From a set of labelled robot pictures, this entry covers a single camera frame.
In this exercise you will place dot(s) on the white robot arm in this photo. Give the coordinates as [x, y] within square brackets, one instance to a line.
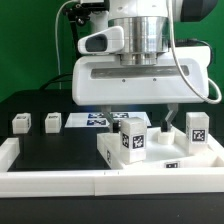
[130, 13]

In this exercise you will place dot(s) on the black camera on mount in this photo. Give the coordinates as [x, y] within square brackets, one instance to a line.
[97, 3]

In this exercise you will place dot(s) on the white marker tag sheet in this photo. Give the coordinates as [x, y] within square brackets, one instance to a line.
[97, 119]

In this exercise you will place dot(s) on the white U-shaped obstacle fence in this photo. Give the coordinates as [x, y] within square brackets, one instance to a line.
[102, 183]

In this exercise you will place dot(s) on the white square tabletop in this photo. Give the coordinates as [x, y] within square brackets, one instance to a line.
[157, 155]

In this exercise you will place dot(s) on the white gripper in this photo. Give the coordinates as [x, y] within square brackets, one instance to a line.
[135, 65]

